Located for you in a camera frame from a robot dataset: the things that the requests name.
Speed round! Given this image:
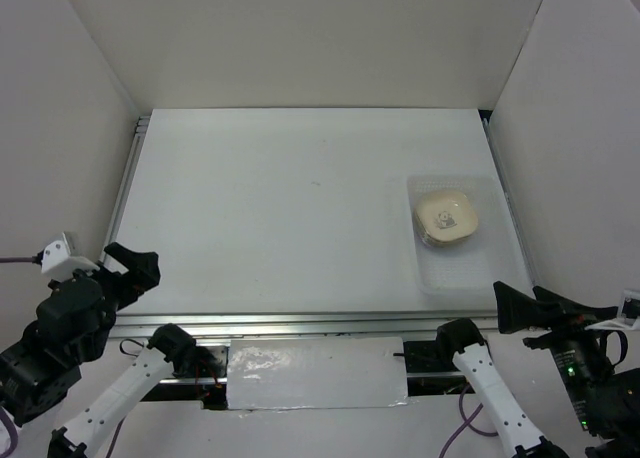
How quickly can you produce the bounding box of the white cover panel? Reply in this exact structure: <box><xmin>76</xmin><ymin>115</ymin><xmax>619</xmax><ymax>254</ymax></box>
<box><xmin>226</xmin><ymin>337</ymin><xmax>408</xmax><ymax>411</ymax></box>

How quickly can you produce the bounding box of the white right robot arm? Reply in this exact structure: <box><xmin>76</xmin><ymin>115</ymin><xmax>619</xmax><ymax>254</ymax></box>
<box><xmin>435</xmin><ymin>281</ymin><xmax>639</xmax><ymax>457</ymax></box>

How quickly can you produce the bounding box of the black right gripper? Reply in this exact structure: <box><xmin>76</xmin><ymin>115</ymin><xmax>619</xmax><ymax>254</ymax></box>
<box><xmin>492</xmin><ymin>274</ymin><xmax>619</xmax><ymax>427</ymax></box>

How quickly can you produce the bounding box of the clear plastic bin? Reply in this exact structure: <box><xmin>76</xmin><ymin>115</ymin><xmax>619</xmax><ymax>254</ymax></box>
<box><xmin>406</xmin><ymin>174</ymin><xmax>528</xmax><ymax>299</ymax></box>

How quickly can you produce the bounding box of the cream plate back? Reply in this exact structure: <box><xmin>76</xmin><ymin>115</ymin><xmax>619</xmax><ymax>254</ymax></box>
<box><xmin>412</xmin><ymin>189</ymin><xmax>479</xmax><ymax>247</ymax></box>

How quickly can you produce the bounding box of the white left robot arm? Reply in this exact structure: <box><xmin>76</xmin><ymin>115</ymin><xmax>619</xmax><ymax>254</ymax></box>
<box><xmin>1</xmin><ymin>233</ymin><xmax>198</xmax><ymax>457</ymax></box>

